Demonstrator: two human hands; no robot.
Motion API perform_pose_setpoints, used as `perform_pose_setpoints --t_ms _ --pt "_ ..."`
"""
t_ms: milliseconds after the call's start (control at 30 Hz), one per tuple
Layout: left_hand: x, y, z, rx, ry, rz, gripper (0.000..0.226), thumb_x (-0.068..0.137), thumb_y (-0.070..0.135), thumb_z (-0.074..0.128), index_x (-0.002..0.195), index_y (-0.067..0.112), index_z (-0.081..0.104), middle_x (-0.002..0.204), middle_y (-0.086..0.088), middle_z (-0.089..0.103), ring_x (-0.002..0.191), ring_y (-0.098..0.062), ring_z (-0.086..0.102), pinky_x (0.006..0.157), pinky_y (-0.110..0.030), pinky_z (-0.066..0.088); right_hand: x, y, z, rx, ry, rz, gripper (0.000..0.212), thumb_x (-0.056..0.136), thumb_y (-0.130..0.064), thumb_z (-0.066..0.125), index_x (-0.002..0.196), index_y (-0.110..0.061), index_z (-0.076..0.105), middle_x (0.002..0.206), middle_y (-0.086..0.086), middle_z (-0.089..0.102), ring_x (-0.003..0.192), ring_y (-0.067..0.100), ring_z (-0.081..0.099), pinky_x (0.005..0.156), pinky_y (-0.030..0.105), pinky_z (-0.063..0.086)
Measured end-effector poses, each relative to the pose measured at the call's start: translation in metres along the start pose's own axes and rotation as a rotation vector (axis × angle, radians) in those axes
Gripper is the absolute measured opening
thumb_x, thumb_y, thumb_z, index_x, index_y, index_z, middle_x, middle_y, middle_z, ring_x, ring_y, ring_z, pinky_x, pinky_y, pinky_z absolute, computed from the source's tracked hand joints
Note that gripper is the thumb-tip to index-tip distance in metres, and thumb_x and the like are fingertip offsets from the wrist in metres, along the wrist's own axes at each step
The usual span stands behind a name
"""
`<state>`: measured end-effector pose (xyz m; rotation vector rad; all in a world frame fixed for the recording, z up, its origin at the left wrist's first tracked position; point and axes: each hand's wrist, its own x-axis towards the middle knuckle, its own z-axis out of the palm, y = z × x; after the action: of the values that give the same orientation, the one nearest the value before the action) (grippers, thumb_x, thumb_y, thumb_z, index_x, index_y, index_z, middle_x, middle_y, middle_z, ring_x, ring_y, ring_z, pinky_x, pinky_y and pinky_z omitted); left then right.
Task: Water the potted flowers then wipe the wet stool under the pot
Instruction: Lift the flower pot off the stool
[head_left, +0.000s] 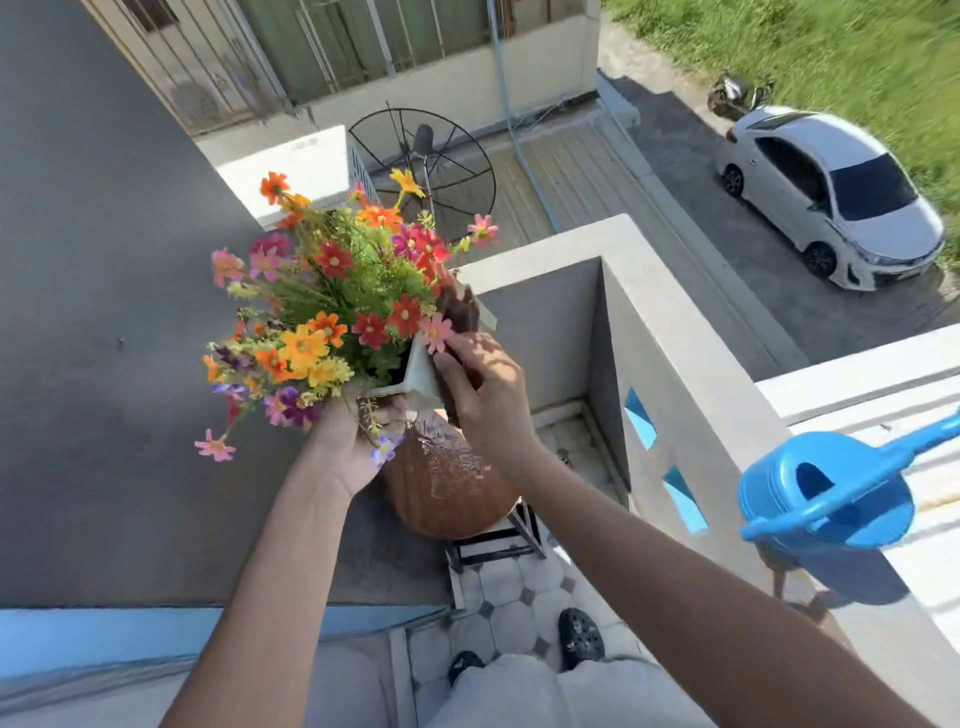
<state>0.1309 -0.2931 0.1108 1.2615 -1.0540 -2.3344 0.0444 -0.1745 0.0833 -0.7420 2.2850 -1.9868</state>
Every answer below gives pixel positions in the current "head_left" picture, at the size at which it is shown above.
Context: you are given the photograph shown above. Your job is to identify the person's right hand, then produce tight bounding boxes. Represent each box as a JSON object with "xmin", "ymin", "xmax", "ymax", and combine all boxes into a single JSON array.
[{"xmin": 432, "ymin": 331, "xmax": 546, "ymax": 482}]

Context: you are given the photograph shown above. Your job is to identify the person's left hand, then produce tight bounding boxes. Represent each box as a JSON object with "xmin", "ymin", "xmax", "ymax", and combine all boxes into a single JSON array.
[{"xmin": 309, "ymin": 388, "xmax": 411, "ymax": 501}]

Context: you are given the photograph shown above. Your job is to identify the white cone flower holder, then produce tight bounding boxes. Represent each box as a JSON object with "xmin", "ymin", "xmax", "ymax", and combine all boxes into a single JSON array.
[{"xmin": 366, "ymin": 300, "xmax": 499, "ymax": 415}]

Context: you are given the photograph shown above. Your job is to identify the colourful artificial flower bunch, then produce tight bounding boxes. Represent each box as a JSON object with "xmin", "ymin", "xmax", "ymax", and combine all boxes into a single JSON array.
[{"xmin": 194, "ymin": 169, "xmax": 501, "ymax": 468}]

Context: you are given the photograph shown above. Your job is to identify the person's left forearm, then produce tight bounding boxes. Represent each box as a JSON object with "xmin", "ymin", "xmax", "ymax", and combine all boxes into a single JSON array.
[{"xmin": 160, "ymin": 450, "xmax": 355, "ymax": 728}]

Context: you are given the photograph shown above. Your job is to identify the person's right forearm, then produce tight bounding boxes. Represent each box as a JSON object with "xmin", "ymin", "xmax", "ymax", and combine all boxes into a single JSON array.
[{"xmin": 487, "ymin": 441, "xmax": 936, "ymax": 728}]

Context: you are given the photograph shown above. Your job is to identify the round brown ribbed pot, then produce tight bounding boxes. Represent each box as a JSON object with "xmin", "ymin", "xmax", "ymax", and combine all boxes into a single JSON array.
[{"xmin": 381, "ymin": 411, "xmax": 522, "ymax": 542}]

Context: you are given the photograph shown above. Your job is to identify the black metal pot stand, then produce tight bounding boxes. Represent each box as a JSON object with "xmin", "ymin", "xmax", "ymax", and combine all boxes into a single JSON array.
[{"xmin": 445, "ymin": 501, "xmax": 549, "ymax": 576}]

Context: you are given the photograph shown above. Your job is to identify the black mesh satellite dish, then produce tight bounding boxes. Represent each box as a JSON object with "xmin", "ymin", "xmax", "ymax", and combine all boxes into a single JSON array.
[{"xmin": 348, "ymin": 102, "xmax": 498, "ymax": 243}]

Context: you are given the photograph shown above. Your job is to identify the person's black left shoe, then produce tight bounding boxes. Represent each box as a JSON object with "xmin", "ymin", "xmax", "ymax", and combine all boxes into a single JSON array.
[{"xmin": 447, "ymin": 650, "xmax": 487, "ymax": 688}]

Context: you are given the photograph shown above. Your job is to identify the person's black shoe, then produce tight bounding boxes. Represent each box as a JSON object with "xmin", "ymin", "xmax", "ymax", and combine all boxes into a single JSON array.
[
  {"xmin": 447, "ymin": 650, "xmax": 487, "ymax": 688},
  {"xmin": 558, "ymin": 607, "xmax": 606, "ymax": 672}
]

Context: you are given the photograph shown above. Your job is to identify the blue drain pipe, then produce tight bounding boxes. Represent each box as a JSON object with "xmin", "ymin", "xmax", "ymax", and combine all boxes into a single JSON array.
[{"xmin": 486, "ymin": 0, "xmax": 564, "ymax": 235}]

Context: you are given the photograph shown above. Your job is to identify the person's black right shoe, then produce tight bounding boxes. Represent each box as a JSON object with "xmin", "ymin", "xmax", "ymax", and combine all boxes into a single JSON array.
[{"xmin": 558, "ymin": 607, "xmax": 606, "ymax": 672}]

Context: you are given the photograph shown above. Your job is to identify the person's grey shorts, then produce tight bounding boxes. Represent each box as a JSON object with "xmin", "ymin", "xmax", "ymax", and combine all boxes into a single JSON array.
[{"xmin": 424, "ymin": 654, "xmax": 717, "ymax": 728}]

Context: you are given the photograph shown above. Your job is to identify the metal window grille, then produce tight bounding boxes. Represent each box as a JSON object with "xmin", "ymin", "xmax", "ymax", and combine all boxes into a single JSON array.
[{"xmin": 81, "ymin": 0, "xmax": 519, "ymax": 138}]

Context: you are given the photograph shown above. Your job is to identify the blue plastic watering can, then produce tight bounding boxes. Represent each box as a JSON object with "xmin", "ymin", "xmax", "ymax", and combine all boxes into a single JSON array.
[{"xmin": 738, "ymin": 411, "xmax": 960, "ymax": 553}]

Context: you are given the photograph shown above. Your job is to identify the parked motorcycle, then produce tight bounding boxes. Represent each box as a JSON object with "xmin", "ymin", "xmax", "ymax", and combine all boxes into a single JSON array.
[{"xmin": 706, "ymin": 71, "xmax": 774, "ymax": 121}]

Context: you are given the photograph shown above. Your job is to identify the white car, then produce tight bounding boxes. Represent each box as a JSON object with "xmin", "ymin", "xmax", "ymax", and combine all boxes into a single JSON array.
[{"xmin": 715, "ymin": 105, "xmax": 947, "ymax": 293}]

